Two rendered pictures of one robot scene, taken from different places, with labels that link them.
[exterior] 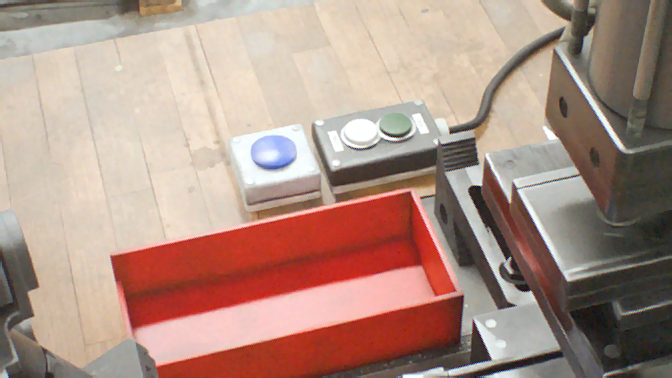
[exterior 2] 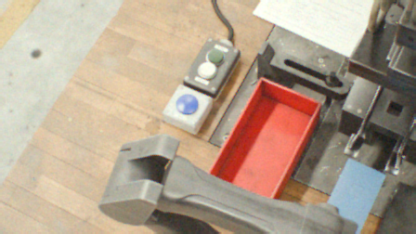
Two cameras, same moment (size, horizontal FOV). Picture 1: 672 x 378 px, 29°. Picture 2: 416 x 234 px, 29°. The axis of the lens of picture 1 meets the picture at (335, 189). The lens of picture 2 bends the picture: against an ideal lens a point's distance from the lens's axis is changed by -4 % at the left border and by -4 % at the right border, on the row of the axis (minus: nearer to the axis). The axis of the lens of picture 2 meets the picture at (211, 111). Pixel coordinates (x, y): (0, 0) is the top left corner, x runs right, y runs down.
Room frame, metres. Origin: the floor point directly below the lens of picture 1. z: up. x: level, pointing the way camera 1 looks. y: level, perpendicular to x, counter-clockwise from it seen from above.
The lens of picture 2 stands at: (0.26, 0.53, 2.23)
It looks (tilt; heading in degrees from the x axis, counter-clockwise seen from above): 61 degrees down; 316
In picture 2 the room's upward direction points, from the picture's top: 4 degrees counter-clockwise
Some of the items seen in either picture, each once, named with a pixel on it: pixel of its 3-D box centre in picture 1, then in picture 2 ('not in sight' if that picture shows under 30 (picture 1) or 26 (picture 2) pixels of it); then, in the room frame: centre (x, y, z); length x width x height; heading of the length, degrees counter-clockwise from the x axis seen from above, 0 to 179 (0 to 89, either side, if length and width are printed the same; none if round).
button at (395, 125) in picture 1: (395, 130); (215, 58); (0.83, -0.05, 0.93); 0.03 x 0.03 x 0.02
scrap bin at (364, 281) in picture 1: (285, 297); (260, 154); (0.64, 0.04, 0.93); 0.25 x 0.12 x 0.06; 105
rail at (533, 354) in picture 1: (537, 362); (371, 107); (0.54, -0.14, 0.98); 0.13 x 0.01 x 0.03; 105
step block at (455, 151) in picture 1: (465, 198); (276, 66); (0.73, -0.11, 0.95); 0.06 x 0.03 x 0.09; 15
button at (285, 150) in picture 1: (273, 156); (187, 105); (0.81, 0.05, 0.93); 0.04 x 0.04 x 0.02
